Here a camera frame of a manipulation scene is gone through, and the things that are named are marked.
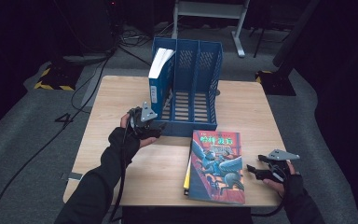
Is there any black and yellow striped base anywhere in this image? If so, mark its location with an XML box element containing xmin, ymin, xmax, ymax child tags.
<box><xmin>255</xmin><ymin>69</ymin><xmax>296</xmax><ymax>97</ymax></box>
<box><xmin>33</xmin><ymin>63</ymin><xmax>78</xmax><ymax>91</ymax></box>

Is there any person's left hand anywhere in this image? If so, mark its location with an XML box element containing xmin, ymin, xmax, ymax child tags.
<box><xmin>107</xmin><ymin>113</ymin><xmax>158</xmax><ymax>162</ymax></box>

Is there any blue plastic file rack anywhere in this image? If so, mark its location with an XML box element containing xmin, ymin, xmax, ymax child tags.
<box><xmin>148</xmin><ymin>36</ymin><xmax>224</xmax><ymax>138</ymax></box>

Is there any thick blue book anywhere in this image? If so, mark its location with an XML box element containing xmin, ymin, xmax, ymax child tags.
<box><xmin>148</xmin><ymin>47</ymin><xmax>176</xmax><ymax>119</ymax></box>

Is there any illustrated blue and red book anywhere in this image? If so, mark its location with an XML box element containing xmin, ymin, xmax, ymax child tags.
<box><xmin>187</xmin><ymin>129</ymin><xmax>246</xmax><ymax>205</ymax></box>

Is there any grey tape piece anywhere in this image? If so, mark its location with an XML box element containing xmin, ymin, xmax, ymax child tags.
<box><xmin>60</xmin><ymin>172</ymin><xmax>84</xmax><ymax>182</ymax></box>

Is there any black floor tape mark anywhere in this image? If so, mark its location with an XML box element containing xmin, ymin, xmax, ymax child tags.
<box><xmin>54</xmin><ymin>112</ymin><xmax>75</xmax><ymax>130</ymax></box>

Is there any bundle of cables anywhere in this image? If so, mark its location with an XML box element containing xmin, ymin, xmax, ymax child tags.
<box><xmin>117</xmin><ymin>24</ymin><xmax>175</xmax><ymax>48</ymax></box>

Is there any black slanted pole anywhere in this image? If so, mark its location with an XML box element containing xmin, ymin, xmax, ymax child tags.
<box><xmin>272</xmin><ymin>0</ymin><xmax>321</xmax><ymax>68</ymax></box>

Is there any hand-held gripper cable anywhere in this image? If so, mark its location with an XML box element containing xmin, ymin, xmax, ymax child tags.
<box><xmin>108</xmin><ymin>108</ymin><xmax>136</xmax><ymax>223</ymax></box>
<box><xmin>251</xmin><ymin>192</ymin><xmax>285</xmax><ymax>217</ymax></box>

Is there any right hand-held gripper cable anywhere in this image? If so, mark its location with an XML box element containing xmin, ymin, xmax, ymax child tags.
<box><xmin>251</xmin><ymin>192</ymin><xmax>285</xmax><ymax>217</ymax></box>

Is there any person's right hand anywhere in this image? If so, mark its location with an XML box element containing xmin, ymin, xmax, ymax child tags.
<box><xmin>262</xmin><ymin>161</ymin><xmax>306</xmax><ymax>200</ymax></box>

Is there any white metal desk frame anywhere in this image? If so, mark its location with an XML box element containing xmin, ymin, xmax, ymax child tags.
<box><xmin>171</xmin><ymin>0</ymin><xmax>251</xmax><ymax>59</ymax></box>

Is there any long black floor cable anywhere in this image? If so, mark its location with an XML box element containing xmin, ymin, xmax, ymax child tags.
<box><xmin>0</xmin><ymin>52</ymin><xmax>113</xmax><ymax>224</ymax></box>

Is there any left hand-held gripper cable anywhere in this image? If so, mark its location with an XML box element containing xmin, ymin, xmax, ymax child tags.
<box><xmin>108</xmin><ymin>108</ymin><xmax>136</xmax><ymax>223</ymax></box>

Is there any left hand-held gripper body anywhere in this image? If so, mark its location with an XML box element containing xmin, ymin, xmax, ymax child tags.
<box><xmin>128</xmin><ymin>101</ymin><xmax>158</xmax><ymax>139</ymax></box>

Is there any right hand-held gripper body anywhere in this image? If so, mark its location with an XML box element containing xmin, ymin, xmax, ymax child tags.
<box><xmin>262</xmin><ymin>148</ymin><xmax>301</xmax><ymax>182</ymax></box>

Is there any yellow book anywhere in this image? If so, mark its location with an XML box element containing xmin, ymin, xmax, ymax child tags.
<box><xmin>183</xmin><ymin>148</ymin><xmax>194</xmax><ymax>191</ymax></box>

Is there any black stand leg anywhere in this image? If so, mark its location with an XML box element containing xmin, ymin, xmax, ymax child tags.
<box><xmin>253</xmin><ymin>27</ymin><xmax>274</xmax><ymax>59</ymax></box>

